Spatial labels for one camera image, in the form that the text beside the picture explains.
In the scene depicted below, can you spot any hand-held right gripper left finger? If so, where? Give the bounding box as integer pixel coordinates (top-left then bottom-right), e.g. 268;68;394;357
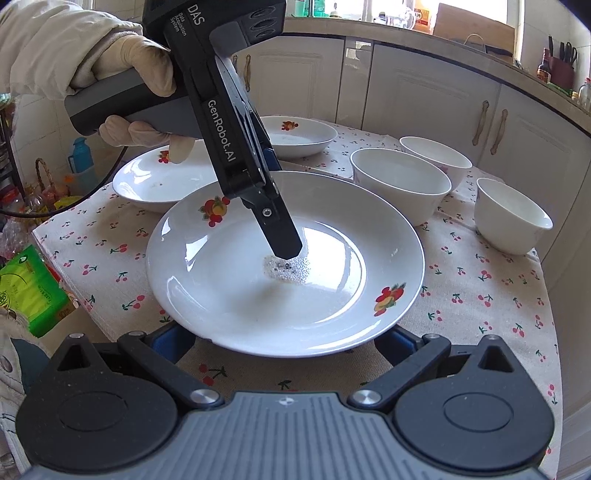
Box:
54;322;221;409

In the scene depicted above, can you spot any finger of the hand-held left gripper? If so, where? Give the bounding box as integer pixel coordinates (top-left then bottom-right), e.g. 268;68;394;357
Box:
240;181;305;259

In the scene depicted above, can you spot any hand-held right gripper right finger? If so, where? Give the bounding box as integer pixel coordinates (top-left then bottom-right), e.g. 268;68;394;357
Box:
348;325;517;411

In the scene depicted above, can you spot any large fruit print plate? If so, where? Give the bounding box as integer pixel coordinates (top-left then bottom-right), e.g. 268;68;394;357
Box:
145;170;426;358

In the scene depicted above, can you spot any white shallow bowl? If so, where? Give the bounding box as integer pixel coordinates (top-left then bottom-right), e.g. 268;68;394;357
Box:
259;115;339;160

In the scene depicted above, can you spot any white fruit print plate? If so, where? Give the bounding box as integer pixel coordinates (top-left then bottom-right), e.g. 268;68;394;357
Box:
112;141;221;214

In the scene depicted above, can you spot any large white bowl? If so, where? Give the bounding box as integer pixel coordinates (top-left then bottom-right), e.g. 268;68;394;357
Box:
349;148;452;227

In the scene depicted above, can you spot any white bowl pink floral print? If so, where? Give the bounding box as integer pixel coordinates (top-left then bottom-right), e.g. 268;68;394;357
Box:
399;136;473;191

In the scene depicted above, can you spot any person's left forearm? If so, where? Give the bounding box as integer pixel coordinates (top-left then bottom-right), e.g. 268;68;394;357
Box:
0;0;144;100

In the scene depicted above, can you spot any person's left hand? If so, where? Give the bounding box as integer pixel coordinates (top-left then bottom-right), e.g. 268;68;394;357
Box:
69;31;195;163

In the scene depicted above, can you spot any white cabinet door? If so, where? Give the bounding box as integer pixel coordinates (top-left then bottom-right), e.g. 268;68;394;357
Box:
361;43;503;160
478;85;591;296
233;36;346;126

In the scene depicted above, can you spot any cherry print tablecloth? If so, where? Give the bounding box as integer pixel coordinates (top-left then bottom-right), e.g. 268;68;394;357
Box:
31;121;565;476

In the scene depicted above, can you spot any blue thermos bottle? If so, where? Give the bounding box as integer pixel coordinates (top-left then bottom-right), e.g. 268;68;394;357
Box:
68;137;96;195

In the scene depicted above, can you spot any green packet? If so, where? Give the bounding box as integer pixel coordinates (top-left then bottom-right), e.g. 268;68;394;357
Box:
0;244;74;339

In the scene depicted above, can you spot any person's white jacket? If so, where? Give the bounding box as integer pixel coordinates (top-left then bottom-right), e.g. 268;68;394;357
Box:
0;307;51;480

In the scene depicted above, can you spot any woven basket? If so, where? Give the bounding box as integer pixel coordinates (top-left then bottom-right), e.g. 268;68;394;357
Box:
21;158;70;213

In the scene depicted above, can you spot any glass pitcher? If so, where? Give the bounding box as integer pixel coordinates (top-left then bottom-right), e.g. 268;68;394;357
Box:
385;7;416;29

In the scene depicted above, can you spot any orange box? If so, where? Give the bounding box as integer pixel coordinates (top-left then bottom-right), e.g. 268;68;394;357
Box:
413;4;437;33

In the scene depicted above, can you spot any wooden cutting board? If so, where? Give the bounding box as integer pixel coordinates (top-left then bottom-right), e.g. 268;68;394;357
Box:
434;2;516;63

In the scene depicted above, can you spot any knife block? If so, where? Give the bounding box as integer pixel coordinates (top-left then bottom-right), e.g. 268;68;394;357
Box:
547;34;579;89

